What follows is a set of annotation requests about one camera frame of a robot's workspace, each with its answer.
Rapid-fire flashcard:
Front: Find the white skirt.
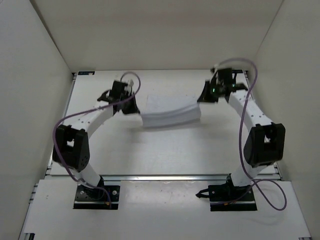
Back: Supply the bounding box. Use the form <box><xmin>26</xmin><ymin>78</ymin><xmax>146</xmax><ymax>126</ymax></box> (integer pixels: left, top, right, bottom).
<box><xmin>140</xmin><ymin>95</ymin><xmax>202</xmax><ymax>128</ymax></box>

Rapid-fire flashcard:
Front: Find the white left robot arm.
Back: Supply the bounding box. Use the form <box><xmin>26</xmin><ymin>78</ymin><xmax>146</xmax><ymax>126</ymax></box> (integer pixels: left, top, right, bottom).
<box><xmin>52</xmin><ymin>80</ymin><xmax>140</xmax><ymax>199</ymax></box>

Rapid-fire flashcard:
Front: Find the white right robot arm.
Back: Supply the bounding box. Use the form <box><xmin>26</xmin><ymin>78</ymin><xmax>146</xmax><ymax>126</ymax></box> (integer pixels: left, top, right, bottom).
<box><xmin>197</xmin><ymin>68</ymin><xmax>286</xmax><ymax>200</ymax></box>

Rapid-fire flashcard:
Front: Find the right blue corner label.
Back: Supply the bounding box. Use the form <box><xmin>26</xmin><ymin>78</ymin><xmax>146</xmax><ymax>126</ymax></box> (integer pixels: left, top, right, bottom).
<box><xmin>232</xmin><ymin>69</ymin><xmax>243</xmax><ymax>74</ymax></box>

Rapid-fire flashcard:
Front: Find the blue corner label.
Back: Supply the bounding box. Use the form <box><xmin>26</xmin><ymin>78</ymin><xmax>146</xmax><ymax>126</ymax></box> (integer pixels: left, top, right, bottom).
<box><xmin>77</xmin><ymin>71</ymin><xmax>95</xmax><ymax>76</ymax></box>
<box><xmin>232</xmin><ymin>69</ymin><xmax>243</xmax><ymax>74</ymax></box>

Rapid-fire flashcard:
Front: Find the left blue corner label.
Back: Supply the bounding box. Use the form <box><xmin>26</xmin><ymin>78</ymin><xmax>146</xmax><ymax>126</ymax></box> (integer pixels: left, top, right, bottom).
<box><xmin>77</xmin><ymin>71</ymin><xmax>95</xmax><ymax>76</ymax></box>

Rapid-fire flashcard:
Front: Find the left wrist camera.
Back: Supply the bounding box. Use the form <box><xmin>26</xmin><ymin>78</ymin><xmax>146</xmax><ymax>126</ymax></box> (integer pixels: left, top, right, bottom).
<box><xmin>124</xmin><ymin>79</ymin><xmax>134</xmax><ymax>93</ymax></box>

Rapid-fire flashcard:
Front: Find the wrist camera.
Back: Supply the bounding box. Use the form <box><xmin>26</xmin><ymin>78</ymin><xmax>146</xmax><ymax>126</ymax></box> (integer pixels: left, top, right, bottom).
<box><xmin>124</xmin><ymin>79</ymin><xmax>134</xmax><ymax>93</ymax></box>
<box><xmin>210</xmin><ymin>64</ymin><xmax>220</xmax><ymax>74</ymax></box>

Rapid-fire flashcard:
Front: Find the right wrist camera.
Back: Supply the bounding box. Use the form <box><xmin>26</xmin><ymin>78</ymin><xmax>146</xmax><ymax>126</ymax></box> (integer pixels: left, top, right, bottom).
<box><xmin>210</xmin><ymin>64</ymin><xmax>220</xmax><ymax>74</ymax></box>

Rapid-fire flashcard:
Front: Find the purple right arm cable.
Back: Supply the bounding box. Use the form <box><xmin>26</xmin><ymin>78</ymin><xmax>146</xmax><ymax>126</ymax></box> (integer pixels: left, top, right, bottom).
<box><xmin>209</xmin><ymin>57</ymin><xmax>288</xmax><ymax>211</ymax></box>

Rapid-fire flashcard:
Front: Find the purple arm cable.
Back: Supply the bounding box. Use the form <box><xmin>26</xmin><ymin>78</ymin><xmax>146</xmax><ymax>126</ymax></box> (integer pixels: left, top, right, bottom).
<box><xmin>209</xmin><ymin>57</ymin><xmax>288</xmax><ymax>211</ymax></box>
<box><xmin>53</xmin><ymin>71</ymin><xmax>141</xmax><ymax>208</ymax></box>

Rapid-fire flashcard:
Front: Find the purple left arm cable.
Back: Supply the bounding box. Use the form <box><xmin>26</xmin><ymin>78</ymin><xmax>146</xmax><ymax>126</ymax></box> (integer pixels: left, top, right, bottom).
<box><xmin>53</xmin><ymin>71</ymin><xmax>141</xmax><ymax>208</ymax></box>

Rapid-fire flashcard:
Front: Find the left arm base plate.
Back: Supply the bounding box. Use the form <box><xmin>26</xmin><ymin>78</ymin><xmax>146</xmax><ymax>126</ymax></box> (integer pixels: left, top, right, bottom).
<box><xmin>73</xmin><ymin>183</ymin><xmax>121</xmax><ymax>210</ymax></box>

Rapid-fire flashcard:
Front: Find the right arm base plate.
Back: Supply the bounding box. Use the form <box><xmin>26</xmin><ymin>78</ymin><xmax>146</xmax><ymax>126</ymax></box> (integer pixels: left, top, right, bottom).
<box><xmin>195</xmin><ymin>183</ymin><xmax>258</xmax><ymax>212</ymax></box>

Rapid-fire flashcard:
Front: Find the aluminium rail across table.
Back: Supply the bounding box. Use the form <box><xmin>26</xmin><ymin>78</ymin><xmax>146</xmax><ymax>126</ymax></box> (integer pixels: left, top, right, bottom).
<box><xmin>45</xmin><ymin>173</ymin><xmax>281</xmax><ymax>182</ymax></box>

